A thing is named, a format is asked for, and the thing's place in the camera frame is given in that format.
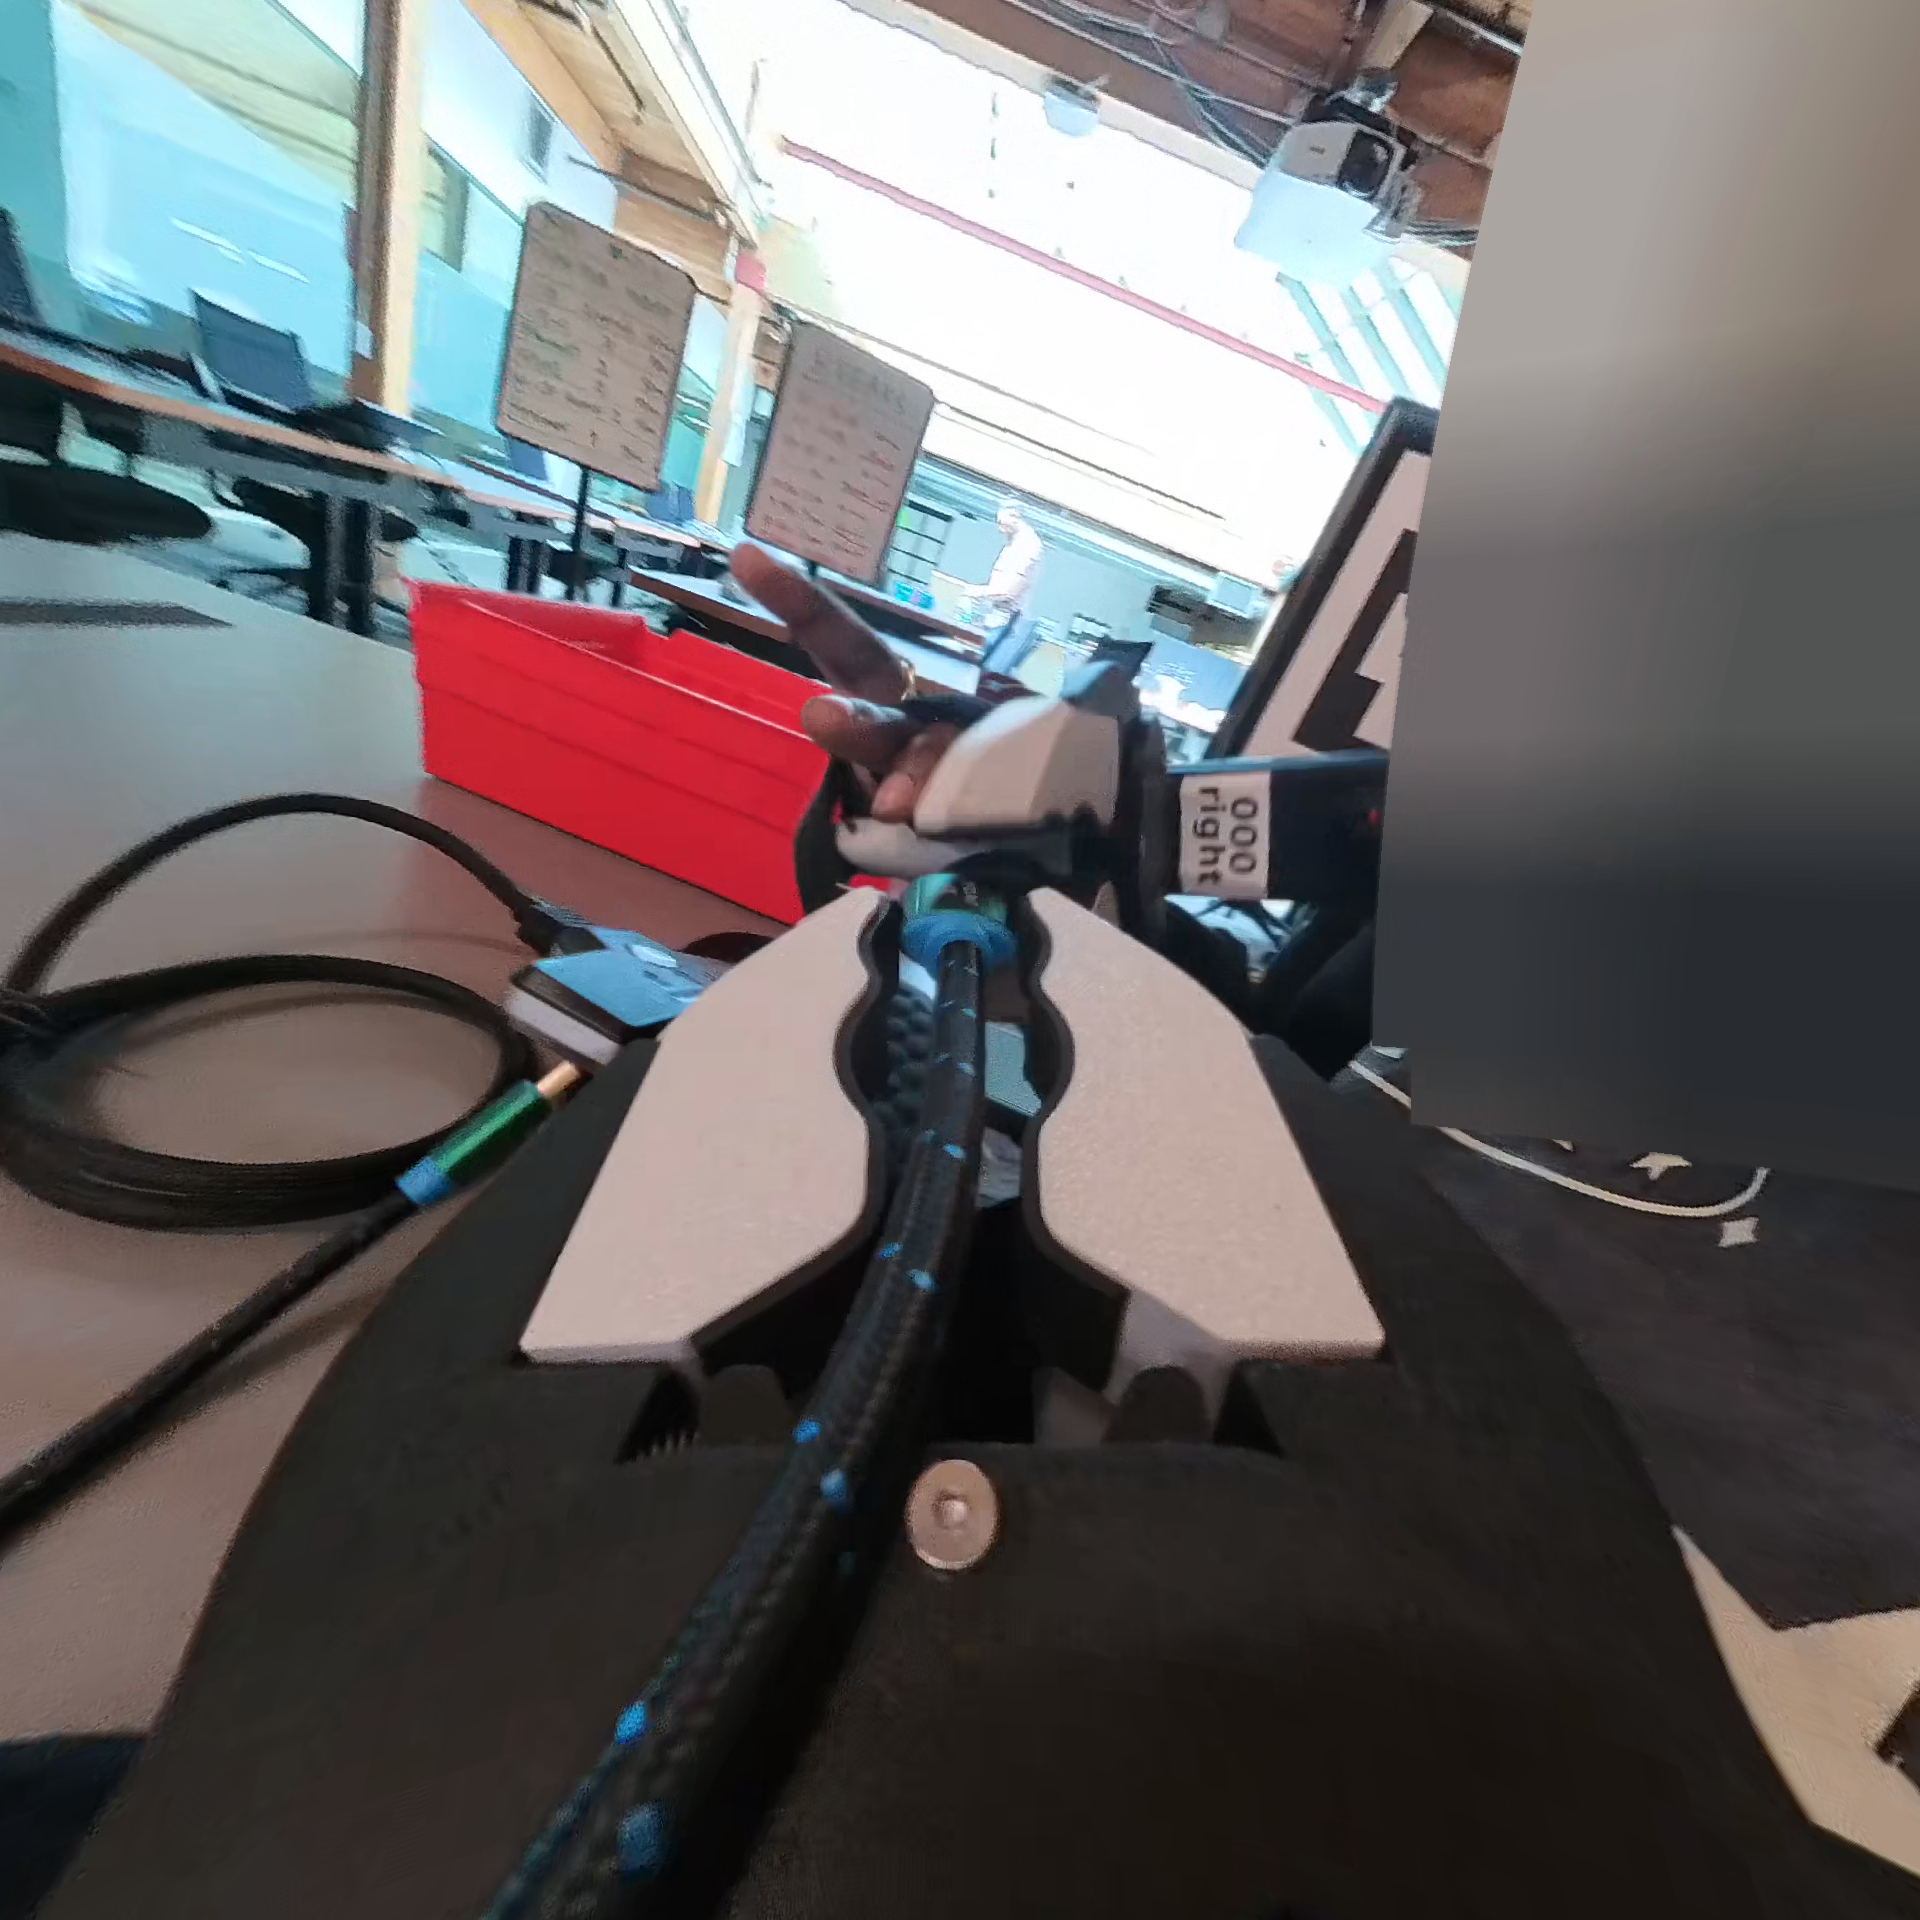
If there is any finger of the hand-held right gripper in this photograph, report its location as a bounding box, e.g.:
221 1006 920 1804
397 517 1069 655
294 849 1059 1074
911 697 1127 841
844 823 981 877

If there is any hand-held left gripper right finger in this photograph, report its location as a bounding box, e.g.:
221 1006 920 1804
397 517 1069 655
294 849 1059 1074
1019 886 1387 1400

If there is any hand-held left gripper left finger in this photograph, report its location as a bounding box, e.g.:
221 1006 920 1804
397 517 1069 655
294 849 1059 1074
516 884 906 1378

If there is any black braided green-plug hdmi cable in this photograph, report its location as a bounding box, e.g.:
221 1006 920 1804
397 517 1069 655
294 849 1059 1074
0 873 1052 1920

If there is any person's right hand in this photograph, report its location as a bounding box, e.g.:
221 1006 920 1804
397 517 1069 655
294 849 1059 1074
730 538 981 824

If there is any dark adapter hub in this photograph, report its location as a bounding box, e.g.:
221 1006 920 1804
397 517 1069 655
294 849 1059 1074
508 928 746 1070

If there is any black and white marker board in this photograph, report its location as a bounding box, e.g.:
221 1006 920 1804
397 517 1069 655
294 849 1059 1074
1206 398 1443 768

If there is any red plastic bin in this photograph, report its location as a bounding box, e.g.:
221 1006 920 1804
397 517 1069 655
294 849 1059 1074
405 575 842 924

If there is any whiteboard on stand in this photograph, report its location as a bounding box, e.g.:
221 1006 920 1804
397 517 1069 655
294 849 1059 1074
495 200 700 601
746 321 938 590

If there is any red ceiling pipe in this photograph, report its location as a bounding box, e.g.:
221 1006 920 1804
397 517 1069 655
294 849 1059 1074
779 138 1389 416

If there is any dark star-print cloth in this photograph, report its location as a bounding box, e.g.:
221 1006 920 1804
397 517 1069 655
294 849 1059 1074
1245 1036 1920 1920

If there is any white ceiling projector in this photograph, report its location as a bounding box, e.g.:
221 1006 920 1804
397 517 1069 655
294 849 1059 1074
1232 81 1424 279

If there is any black office chair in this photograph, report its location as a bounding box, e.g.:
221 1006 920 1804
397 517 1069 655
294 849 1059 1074
191 287 324 414

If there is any wooden pillar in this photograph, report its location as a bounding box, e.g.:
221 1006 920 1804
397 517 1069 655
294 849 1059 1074
351 0 431 408

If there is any long brown-top desk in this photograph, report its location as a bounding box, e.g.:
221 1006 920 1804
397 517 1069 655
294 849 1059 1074
0 335 453 632

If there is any plain black cable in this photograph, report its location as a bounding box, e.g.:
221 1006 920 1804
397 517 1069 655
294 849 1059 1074
0 791 602 1224

